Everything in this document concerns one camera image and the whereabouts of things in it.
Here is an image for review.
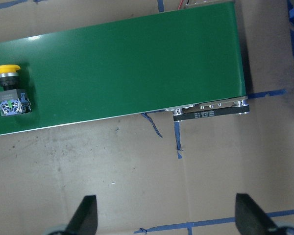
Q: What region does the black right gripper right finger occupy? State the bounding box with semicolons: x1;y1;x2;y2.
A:
235;193;278;235

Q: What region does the green conveyor belt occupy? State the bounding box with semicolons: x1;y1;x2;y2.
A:
0;0;246;135

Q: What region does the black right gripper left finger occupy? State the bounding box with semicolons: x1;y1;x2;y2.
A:
64;195;98;235

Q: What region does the yellow push button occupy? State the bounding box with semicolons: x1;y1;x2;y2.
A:
0;64;31;117

